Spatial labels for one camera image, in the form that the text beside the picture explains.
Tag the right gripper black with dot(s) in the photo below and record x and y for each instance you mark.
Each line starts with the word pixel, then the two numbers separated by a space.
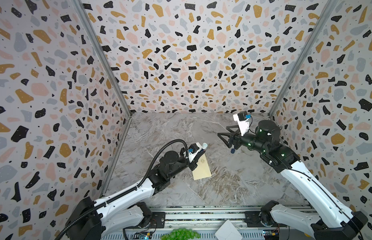
pixel 234 140

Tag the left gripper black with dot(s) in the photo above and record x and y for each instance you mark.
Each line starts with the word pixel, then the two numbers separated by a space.
pixel 192 164

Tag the cream yellow envelope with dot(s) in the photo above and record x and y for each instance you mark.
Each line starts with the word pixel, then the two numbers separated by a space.
pixel 202 171

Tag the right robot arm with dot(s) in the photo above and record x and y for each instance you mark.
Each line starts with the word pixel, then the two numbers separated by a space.
pixel 332 220

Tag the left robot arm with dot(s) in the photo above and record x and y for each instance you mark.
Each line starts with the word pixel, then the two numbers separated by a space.
pixel 93 220

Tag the green grape bunch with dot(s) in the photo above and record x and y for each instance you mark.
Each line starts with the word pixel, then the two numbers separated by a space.
pixel 181 234

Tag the small circuit board left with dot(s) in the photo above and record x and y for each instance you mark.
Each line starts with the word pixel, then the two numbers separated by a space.
pixel 145 235

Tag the small circuit board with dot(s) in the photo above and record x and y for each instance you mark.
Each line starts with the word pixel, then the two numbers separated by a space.
pixel 145 235
pixel 271 234

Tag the small circuit board right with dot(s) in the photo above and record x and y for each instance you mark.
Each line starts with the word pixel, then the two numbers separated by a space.
pixel 271 234

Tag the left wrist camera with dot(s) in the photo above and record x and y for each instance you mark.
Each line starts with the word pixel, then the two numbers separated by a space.
pixel 196 149

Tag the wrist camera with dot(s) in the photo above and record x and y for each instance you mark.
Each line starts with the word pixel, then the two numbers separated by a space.
pixel 244 120
pixel 196 149

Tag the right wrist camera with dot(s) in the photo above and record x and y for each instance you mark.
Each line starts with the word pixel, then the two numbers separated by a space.
pixel 244 120

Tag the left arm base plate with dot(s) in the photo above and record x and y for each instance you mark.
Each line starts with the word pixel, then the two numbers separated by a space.
pixel 155 220

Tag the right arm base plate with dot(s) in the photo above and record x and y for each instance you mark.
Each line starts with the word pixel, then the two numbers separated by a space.
pixel 258 220

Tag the right aluminium corner post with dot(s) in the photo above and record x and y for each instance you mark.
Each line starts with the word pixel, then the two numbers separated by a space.
pixel 325 14

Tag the aluminium corner post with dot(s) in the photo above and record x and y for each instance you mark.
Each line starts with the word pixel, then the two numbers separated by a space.
pixel 78 6
pixel 325 14

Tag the left aluminium corner post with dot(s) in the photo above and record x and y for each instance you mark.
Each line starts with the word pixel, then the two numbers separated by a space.
pixel 78 6

